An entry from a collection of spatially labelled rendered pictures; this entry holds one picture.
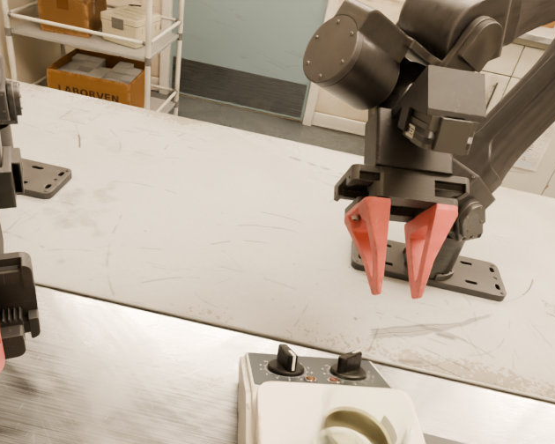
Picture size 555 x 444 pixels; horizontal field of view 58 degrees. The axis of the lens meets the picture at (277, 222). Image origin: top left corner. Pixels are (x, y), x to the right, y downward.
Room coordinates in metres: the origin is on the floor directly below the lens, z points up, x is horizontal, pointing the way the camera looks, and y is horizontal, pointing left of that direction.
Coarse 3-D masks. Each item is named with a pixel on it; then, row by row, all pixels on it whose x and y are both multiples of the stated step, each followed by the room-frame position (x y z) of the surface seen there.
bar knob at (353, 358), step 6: (348, 354) 0.31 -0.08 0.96; (354, 354) 0.31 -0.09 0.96; (360, 354) 0.31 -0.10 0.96; (342, 360) 0.30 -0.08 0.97; (348, 360) 0.30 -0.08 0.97; (354, 360) 0.30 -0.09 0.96; (360, 360) 0.31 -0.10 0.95; (330, 366) 0.30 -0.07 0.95; (336, 366) 0.30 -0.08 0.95; (342, 366) 0.29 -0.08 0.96; (348, 366) 0.30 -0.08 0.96; (354, 366) 0.30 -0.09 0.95; (330, 372) 0.30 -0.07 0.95; (336, 372) 0.29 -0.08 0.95; (342, 372) 0.29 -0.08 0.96
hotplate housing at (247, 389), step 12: (240, 360) 0.30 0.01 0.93; (240, 372) 0.29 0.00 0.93; (240, 384) 0.28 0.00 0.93; (252, 384) 0.25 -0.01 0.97; (240, 396) 0.26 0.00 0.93; (252, 396) 0.24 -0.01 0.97; (240, 408) 0.25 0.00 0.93; (252, 408) 0.23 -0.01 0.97; (240, 420) 0.24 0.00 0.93; (252, 420) 0.22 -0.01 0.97; (240, 432) 0.23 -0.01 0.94; (252, 432) 0.21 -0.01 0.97
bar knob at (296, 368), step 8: (280, 344) 0.31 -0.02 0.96; (280, 352) 0.30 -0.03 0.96; (288, 352) 0.29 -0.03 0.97; (272, 360) 0.30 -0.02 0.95; (280, 360) 0.29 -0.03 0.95; (288, 360) 0.28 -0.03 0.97; (296, 360) 0.29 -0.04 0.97; (272, 368) 0.28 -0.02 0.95; (280, 368) 0.28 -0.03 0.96; (288, 368) 0.28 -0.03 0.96; (296, 368) 0.29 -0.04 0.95
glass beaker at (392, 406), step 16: (336, 384) 0.20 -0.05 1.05; (352, 384) 0.20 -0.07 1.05; (368, 384) 0.21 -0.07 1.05; (384, 384) 0.20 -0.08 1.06; (400, 384) 0.20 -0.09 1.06; (336, 400) 0.20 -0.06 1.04; (352, 400) 0.21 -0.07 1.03; (368, 400) 0.20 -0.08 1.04; (384, 400) 0.20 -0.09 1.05; (400, 400) 0.20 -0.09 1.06; (320, 416) 0.18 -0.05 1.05; (384, 416) 0.20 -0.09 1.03; (400, 416) 0.19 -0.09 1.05; (320, 432) 0.17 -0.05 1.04; (400, 432) 0.18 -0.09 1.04
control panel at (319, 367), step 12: (252, 360) 0.30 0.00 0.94; (264, 360) 0.30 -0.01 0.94; (300, 360) 0.31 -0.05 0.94; (312, 360) 0.32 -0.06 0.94; (324, 360) 0.32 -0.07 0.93; (336, 360) 0.32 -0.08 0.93; (252, 372) 0.28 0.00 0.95; (264, 372) 0.28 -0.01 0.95; (312, 372) 0.29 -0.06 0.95; (324, 372) 0.30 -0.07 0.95; (372, 372) 0.31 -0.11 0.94
